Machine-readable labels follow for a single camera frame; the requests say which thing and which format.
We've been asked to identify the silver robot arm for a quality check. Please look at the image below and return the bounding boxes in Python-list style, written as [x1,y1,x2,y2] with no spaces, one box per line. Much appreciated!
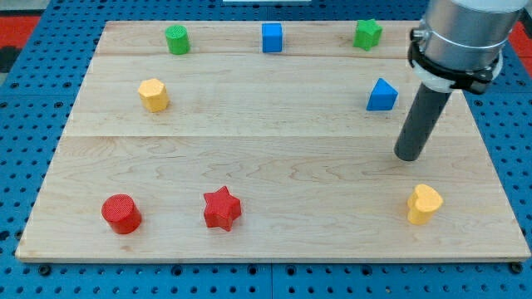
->
[408,0,528,94]

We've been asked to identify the red star block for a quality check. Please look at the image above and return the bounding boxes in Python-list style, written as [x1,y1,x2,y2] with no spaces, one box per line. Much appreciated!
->
[204,186,242,232]

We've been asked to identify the blue triangle block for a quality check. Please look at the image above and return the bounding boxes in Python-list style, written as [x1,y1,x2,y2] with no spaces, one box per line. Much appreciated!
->
[366,78,398,110]

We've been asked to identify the green star block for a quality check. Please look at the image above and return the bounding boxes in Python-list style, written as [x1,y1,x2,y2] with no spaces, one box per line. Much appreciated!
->
[352,19,382,51]

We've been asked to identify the yellow heart block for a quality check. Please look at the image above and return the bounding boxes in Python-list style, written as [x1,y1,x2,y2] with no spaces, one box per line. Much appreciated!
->
[406,184,443,225]

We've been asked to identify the wooden board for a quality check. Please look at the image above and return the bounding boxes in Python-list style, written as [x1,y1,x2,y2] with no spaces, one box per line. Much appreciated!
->
[16,21,530,263]

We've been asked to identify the blue cube block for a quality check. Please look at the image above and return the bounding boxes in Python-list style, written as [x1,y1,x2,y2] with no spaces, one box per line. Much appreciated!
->
[261,23,283,53]

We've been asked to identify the yellow hexagon block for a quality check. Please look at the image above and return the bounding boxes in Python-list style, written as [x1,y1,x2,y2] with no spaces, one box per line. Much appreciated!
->
[138,78,170,113]

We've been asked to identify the green cylinder block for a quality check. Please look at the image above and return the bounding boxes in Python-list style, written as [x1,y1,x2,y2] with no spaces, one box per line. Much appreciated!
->
[165,25,190,55]

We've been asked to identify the red cylinder block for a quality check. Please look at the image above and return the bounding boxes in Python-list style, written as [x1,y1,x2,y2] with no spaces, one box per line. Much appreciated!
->
[101,194,142,234]

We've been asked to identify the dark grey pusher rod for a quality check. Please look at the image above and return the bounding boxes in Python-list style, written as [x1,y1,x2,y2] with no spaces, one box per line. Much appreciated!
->
[394,84,451,161]

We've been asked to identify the black clamp ring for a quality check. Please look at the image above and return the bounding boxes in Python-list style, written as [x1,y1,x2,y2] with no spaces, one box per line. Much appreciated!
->
[407,27,501,96]

